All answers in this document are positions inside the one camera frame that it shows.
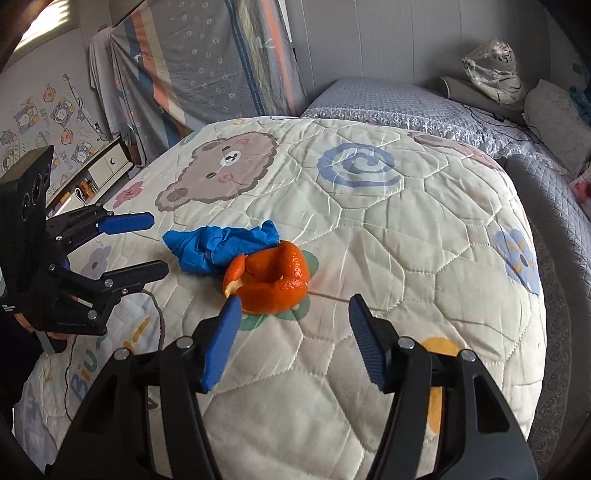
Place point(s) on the grey dotted bed sheet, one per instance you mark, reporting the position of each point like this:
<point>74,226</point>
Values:
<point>392,99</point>

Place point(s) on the plush tiger in plastic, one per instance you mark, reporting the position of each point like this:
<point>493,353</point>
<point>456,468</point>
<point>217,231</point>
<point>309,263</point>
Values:
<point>496,74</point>

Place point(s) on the baby photo pillow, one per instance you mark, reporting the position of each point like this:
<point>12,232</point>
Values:
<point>582,187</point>

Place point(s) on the person's left forearm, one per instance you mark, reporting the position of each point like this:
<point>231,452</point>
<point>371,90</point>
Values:
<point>14,369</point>

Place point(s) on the white hanging cloth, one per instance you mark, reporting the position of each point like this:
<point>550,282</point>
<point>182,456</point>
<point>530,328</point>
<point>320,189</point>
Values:
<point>101,78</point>

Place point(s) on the blue rubber glove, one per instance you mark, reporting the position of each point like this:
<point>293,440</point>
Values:
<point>207,244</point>

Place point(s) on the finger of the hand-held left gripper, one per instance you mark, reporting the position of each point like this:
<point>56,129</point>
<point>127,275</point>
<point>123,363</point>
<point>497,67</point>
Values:
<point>143,272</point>
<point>129,222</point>

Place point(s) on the white cabinet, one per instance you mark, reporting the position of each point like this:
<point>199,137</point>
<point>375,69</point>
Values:
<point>111,161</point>

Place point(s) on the person's left hand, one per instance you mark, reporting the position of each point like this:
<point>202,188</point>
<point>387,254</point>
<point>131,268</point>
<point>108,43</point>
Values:
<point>64,340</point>

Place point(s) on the cartoon wall poster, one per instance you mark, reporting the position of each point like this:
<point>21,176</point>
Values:
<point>41,120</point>

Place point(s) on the blue curtain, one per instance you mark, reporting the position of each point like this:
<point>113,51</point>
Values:
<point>582,97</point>

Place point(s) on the striped grey hanging sheet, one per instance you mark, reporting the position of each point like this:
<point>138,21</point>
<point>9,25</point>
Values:
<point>198,69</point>

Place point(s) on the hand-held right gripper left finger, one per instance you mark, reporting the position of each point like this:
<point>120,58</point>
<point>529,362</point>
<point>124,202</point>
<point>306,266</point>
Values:
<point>221,341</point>

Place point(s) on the grey fuzzy cushion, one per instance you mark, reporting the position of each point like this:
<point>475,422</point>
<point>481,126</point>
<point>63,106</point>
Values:
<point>558,120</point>

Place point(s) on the grey quilted blanket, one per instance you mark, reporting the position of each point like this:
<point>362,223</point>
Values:
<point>554,230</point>

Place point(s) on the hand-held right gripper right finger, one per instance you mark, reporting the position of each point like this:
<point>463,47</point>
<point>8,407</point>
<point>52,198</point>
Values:
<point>369,341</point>

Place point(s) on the grey wedge pillow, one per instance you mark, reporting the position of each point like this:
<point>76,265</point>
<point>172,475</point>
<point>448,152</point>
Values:
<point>457,90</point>

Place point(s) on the orange peel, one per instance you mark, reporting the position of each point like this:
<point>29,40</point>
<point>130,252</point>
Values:
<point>272,281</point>

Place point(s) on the cream cartoon quilted blanket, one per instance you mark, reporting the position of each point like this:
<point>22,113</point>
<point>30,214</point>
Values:
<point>369,221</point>

